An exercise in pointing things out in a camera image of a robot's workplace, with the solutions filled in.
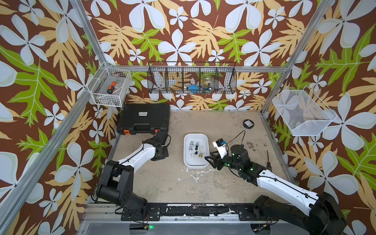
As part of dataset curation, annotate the yellow black screwdriver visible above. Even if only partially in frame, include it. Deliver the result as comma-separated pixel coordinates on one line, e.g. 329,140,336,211
266,151,272,171

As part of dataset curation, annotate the white wire basket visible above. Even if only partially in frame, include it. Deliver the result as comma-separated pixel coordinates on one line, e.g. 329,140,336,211
272,86,337,137
88,63,132,108

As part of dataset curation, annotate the white plastic storage box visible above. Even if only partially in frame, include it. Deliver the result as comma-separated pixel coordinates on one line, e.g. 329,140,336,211
183,133,210,169

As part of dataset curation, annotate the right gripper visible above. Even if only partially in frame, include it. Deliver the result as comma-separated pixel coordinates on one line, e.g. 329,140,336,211
204,150,242,172

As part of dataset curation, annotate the clear plastic container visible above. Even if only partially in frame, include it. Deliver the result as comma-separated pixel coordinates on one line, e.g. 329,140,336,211
201,76,214,92

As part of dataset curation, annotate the white wire basket right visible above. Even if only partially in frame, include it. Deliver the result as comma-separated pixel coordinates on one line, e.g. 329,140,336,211
272,86,337,137

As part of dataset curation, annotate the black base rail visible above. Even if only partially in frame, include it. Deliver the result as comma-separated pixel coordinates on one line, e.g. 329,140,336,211
120,203,278,222

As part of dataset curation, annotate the black tool case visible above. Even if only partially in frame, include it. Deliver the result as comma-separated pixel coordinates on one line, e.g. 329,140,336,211
117,103,170,135

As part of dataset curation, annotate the white wire basket left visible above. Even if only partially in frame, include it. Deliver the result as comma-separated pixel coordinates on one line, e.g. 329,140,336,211
88,63,132,108

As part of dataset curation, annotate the red black screwdriver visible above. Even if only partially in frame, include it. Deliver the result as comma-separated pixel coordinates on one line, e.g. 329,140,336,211
107,81,117,95

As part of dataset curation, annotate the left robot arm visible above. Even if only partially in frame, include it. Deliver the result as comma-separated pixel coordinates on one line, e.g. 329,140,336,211
95,130,169,214

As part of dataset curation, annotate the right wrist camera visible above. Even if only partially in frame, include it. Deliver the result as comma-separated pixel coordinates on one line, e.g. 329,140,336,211
213,138,228,159

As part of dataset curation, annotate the black wire basket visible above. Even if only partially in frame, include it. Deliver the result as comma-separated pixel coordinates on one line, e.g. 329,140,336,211
146,61,238,95

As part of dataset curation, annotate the blue object in basket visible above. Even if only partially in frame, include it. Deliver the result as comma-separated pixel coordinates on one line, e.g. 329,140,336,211
188,85,200,94

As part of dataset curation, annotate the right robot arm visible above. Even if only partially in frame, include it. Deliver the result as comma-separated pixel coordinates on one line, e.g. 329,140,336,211
205,145,347,235

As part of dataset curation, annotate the black round tape disc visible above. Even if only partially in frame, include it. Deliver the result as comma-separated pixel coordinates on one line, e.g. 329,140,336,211
243,119,254,129

